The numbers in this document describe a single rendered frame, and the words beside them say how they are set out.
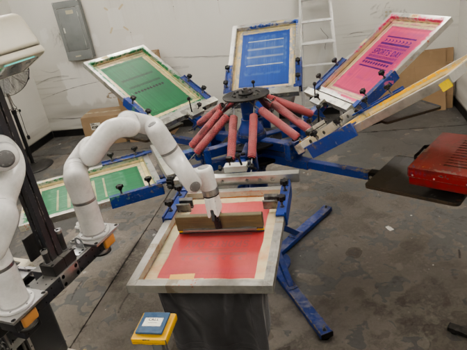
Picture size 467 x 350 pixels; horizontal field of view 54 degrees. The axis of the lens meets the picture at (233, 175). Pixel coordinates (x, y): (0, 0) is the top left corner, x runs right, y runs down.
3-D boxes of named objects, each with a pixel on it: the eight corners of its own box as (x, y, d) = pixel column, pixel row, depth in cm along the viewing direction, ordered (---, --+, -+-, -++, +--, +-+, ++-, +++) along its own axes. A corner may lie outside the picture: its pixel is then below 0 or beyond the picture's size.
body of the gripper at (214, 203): (204, 187, 208) (210, 207, 213) (199, 198, 199) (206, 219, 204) (220, 185, 206) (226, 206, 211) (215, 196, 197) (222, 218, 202)
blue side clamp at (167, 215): (174, 228, 224) (171, 216, 221) (164, 229, 225) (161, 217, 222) (190, 198, 250) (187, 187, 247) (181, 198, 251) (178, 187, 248)
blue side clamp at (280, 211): (287, 225, 211) (285, 212, 208) (276, 226, 212) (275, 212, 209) (292, 194, 237) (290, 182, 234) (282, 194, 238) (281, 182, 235)
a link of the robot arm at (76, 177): (71, 210, 179) (59, 173, 173) (71, 196, 191) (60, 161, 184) (96, 203, 182) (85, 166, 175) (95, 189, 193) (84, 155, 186)
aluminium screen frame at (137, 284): (274, 294, 168) (272, 285, 167) (128, 293, 182) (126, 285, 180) (290, 192, 237) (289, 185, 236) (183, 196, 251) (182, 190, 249)
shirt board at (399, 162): (484, 182, 233) (485, 167, 230) (458, 219, 207) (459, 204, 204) (272, 146, 318) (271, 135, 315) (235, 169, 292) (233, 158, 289)
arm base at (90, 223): (67, 239, 191) (55, 207, 184) (86, 223, 201) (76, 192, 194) (97, 242, 184) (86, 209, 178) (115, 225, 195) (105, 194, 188)
